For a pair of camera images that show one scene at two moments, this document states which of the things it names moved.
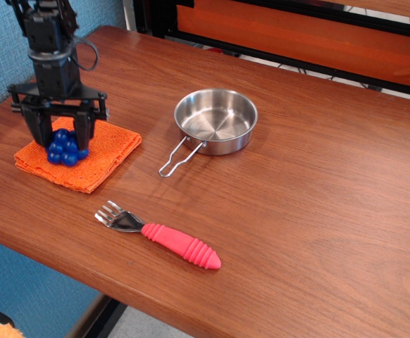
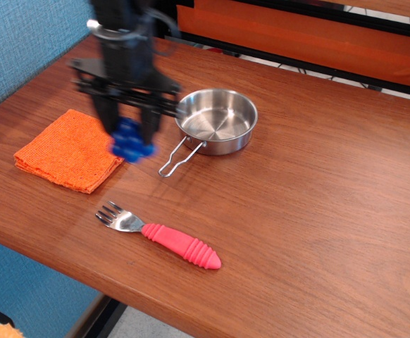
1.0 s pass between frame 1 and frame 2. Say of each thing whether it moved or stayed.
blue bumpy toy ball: moved
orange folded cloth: stayed
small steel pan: stayed
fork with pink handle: stayed
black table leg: stayed
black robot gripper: moved
